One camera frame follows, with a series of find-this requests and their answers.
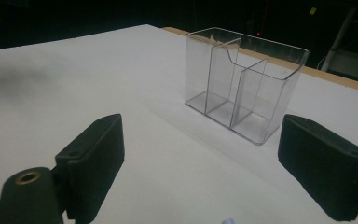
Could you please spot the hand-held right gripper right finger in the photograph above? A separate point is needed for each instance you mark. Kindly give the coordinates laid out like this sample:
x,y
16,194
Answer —
x,y
326,174

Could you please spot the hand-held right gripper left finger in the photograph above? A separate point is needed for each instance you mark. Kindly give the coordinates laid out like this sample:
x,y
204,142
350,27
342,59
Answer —
x,y
94,161

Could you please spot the small yellow tag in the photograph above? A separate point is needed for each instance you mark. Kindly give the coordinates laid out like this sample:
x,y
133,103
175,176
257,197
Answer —
x,y
313,10

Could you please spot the metal stand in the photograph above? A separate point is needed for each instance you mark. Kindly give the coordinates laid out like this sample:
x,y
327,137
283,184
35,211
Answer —
x,y
346,46

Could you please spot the clear plastic compartment organizer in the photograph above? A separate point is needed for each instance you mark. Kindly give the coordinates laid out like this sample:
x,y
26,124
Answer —
x,y
245,90

